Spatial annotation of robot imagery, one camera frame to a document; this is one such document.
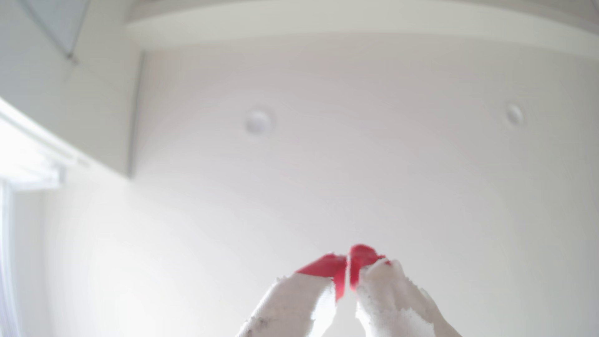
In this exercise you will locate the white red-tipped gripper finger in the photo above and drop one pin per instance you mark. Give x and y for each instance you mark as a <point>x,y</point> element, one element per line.
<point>393,304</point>
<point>292,304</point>

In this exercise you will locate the round white ceiling light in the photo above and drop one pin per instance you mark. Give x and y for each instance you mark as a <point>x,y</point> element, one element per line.
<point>258,121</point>
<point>514,114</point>

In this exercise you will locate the bright window frame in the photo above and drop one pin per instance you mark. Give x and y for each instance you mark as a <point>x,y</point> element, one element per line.
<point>23,159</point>

